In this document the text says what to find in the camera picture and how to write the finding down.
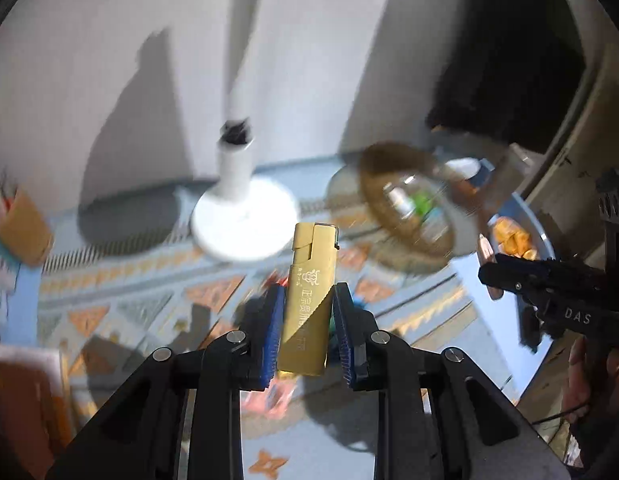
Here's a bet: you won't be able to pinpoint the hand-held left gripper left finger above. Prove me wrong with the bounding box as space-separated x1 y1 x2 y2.
44 284 286 480

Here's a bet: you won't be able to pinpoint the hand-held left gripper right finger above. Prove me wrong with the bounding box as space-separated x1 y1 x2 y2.
331 282 573 480

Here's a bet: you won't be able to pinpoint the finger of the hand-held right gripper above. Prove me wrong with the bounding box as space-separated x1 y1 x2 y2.
520 305 543 351
478 254 607 306

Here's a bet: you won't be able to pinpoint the gold lighter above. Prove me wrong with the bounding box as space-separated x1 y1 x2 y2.
276 222 339 376

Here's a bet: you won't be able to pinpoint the copper bullet-shaped lighter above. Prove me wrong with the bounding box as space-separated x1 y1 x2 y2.
480 233 506 302

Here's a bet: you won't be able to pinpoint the amber ribbed glass bowl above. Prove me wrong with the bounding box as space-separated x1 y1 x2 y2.
357 141 485 266

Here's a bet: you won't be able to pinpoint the person's right hand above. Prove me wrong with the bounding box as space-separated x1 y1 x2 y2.
562 336 619 426

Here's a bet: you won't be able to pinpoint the blue plate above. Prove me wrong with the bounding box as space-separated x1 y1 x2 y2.
482 194 557 267

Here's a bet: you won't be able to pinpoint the orange snacks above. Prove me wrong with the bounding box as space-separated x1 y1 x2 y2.
491 216 540 261

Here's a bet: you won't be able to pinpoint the pink packet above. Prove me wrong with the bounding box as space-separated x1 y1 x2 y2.
243 375 291 417

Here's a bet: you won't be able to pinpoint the patterned blue tablecloth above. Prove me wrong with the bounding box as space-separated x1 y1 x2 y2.
19 155 540 480

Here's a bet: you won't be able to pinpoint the white and blue cup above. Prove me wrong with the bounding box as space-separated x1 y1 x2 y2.
445 157 494 187

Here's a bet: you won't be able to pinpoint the dark cloth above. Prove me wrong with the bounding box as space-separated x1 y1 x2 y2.
427 0 587 156

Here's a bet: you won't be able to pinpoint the brown cardboard box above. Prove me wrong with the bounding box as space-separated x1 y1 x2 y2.
0 187 56 267

